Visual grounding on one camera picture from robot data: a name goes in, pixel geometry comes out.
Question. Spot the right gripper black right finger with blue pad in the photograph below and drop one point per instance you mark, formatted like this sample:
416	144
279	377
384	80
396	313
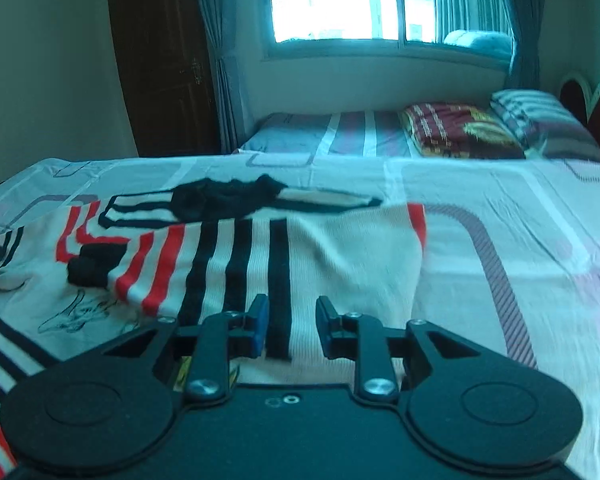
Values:
373	347

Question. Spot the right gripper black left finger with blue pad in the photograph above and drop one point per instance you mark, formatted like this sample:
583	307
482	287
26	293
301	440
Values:
198	357

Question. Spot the striped white red black sweater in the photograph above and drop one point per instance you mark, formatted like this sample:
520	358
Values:
82	275

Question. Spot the patterned white bed sheet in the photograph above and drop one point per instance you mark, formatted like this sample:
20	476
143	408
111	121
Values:
511	263

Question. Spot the striped blue mattress sheet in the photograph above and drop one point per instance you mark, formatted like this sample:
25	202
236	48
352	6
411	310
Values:
366	134

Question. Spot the red patterned folded blanket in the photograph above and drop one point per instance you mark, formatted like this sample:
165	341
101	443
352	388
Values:
458	131

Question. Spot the striped grey pillow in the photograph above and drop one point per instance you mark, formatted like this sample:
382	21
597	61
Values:
543	127

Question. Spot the dark wooden door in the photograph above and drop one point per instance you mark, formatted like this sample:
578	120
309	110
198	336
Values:
165	75

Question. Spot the light blue bundle on sill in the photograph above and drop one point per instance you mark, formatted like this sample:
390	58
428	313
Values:
488	43

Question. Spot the blue left curtain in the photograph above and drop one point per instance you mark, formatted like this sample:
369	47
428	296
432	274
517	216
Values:
220	24

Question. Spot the blue curtain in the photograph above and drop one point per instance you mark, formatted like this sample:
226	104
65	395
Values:
525	18
220	24

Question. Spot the blue right curtain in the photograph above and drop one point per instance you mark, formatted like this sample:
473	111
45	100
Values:
525	18

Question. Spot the bright window with frame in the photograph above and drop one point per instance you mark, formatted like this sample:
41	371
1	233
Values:
372	27

